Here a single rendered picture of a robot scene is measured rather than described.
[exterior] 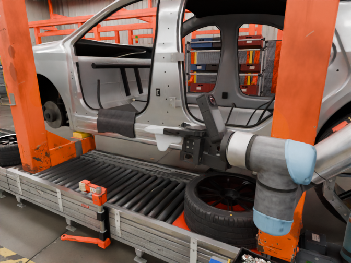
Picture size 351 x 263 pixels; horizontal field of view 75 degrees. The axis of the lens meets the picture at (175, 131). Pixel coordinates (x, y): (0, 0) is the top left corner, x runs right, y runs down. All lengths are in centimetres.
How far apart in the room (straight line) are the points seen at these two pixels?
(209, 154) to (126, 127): 155
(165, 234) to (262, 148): 126
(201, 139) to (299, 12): 65
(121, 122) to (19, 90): 79
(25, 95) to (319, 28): 192
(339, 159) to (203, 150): 27
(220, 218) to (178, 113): 80
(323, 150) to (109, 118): 185
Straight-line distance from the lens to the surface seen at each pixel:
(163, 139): 54
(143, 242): 179
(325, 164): 57
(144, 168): 257
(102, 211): 185
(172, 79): 174
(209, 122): 50
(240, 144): 47
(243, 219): 153
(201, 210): 156
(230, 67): 335
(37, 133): 220
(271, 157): 45
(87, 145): 254
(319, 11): 100
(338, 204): 148
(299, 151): 45
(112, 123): 213
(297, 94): 99
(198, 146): 51
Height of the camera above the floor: 139
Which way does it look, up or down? 16 degrees down
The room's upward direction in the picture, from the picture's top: straight up
